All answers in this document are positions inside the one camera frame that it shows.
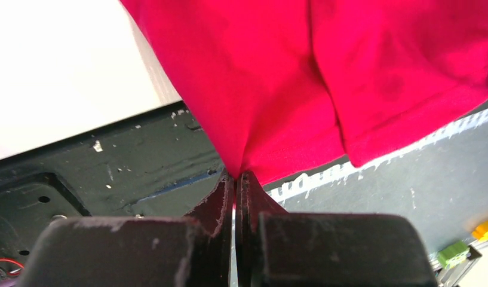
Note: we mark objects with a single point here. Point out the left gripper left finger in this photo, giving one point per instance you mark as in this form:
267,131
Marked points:
190,250

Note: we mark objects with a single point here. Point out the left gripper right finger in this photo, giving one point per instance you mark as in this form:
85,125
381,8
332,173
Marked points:
277,248

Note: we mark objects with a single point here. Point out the aluminium frame rail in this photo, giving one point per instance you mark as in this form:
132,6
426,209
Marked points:
439,183

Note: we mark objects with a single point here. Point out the red t shirt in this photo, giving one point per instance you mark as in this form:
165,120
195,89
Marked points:
281,87

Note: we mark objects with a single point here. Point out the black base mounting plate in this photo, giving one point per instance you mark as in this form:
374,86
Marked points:
160,163

